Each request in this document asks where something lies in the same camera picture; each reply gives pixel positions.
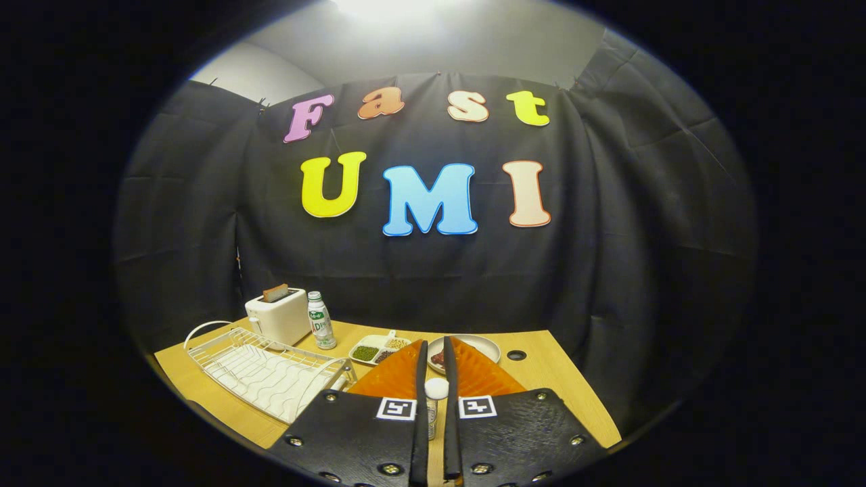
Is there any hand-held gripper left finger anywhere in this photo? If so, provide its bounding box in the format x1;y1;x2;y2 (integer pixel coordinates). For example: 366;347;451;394
267;340;430;487

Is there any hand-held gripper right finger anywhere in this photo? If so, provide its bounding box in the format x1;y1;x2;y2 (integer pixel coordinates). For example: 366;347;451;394
443;336;610;487

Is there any spoon with red checked handle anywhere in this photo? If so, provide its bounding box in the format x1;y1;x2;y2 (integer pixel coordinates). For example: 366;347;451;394
424;377;450;442

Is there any white wire dish rack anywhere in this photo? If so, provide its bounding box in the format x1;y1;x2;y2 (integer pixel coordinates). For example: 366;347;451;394
184;321;358;425

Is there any white divided dish with beans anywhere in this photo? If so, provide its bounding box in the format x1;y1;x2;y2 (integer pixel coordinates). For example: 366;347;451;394
348;330;412;367

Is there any white plate with meat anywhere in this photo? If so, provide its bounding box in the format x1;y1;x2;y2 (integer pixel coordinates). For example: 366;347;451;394
427;333;502;375

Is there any small green label bottle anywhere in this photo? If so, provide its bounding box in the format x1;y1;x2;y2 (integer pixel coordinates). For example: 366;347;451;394
307;291;338;350

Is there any white toaster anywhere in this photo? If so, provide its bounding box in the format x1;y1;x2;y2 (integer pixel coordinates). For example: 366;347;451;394
245;287;312;347

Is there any black backdrop cloth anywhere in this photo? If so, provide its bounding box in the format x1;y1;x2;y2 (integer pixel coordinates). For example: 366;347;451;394
112;27;758;434

